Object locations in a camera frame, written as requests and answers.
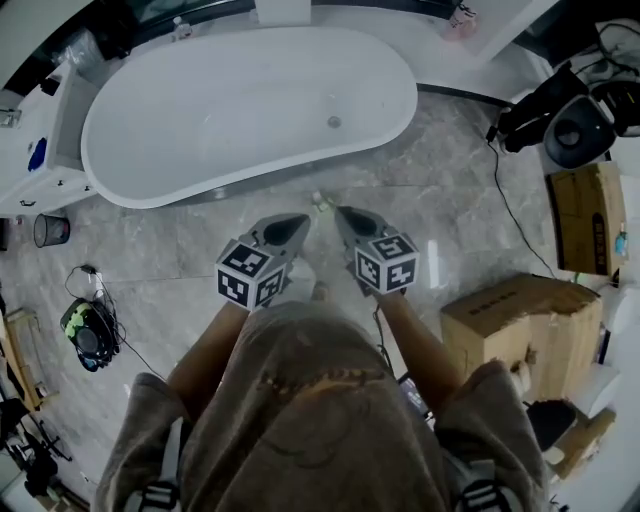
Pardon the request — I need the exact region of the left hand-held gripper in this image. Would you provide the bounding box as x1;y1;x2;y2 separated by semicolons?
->
214;212;312;314

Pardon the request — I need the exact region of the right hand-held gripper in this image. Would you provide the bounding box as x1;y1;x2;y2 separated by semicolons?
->
333;205;421;296

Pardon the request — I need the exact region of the white bathtub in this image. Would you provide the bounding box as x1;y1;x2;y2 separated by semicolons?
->
80;25;419;210

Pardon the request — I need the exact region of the person's right forearm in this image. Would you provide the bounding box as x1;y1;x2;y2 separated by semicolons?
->
371;289;465;417

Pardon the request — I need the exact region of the person's left forearm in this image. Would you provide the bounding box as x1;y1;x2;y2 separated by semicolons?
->
166;298;252;419

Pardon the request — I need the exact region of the black phone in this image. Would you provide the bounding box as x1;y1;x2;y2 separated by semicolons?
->
397;375;435;429

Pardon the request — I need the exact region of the large cardboard box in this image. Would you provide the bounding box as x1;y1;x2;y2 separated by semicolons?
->
439;272;605;402

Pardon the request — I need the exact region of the person's grey-brown shirt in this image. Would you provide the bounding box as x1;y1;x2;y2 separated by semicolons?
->
94;299;551;512

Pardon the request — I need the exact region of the black and green device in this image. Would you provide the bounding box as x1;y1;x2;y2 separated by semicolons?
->
59;296;120;374

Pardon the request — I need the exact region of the black mesh waste bin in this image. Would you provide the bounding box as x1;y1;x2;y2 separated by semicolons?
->
33;213;72;249

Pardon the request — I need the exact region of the flat cardboard box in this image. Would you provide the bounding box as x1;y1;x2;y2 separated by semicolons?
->
545;161;629;279

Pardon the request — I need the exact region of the white bathroom cabinet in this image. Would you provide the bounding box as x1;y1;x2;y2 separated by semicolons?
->
0;63;102;217

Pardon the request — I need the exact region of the black and grey machine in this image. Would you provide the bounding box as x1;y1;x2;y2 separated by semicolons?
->
497;60;640;170

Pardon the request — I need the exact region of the blue item on cabinet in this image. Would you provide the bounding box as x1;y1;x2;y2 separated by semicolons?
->
27;136;49;174

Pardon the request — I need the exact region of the pink shoe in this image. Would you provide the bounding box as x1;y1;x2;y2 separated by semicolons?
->
439;1;479;42

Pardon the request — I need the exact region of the clear plastic bag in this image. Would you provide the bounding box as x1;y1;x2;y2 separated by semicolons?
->
53;28;107;82

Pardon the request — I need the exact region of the long black floor cable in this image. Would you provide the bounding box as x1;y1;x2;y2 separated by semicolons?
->
485;127;557;279

